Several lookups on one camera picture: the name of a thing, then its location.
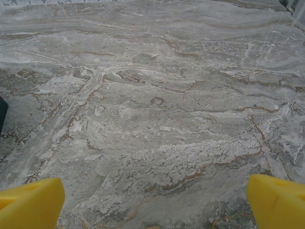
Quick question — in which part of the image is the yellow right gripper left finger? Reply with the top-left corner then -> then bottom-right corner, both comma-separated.
0,177 -> 65,229

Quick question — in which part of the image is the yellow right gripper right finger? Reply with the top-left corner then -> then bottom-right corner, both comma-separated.
246,174 -> 305,229

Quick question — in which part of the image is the starry night print mat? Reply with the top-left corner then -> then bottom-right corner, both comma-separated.
0,96 -> 10,137

